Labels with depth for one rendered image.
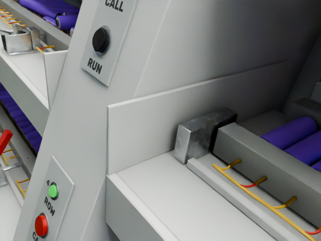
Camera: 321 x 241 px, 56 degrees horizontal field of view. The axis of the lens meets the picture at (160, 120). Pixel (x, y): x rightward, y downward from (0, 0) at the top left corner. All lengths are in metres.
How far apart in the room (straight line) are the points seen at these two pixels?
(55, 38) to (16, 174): 0.22
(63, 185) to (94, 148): 0.05
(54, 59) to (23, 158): 0.26
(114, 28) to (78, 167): 0.10
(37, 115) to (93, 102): 0.11
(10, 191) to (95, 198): 0.28
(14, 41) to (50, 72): 0.15
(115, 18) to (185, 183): 0.12
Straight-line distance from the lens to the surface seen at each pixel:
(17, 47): 0.41
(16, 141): 0.53
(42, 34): 0.42
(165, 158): 0.22
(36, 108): 0.31
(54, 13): 0.52
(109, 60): 0.20
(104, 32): 0.21
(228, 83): 0.24
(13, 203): 0.46
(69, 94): 0.25
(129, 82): 0.19
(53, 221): 0.26
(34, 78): 0.34
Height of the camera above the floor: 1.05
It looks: 16 degrees down
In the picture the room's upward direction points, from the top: 22 degrees clockwise
